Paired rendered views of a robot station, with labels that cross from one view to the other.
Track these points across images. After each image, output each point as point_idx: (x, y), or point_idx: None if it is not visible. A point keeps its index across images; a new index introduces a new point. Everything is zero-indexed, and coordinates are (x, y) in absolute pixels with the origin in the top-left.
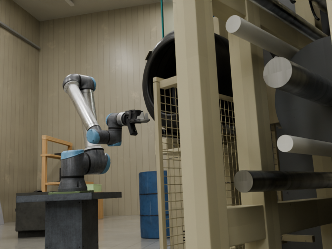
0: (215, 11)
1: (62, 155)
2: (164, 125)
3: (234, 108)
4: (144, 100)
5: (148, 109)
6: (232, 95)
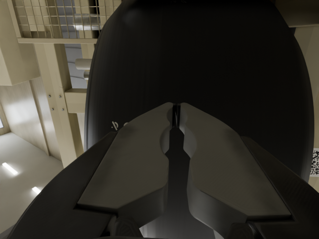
0: (86, 90)
1: None
2: (112, 13)
3: (99, 14)
4: (84, 144)
5: (86, 93)
6: (101, 28)
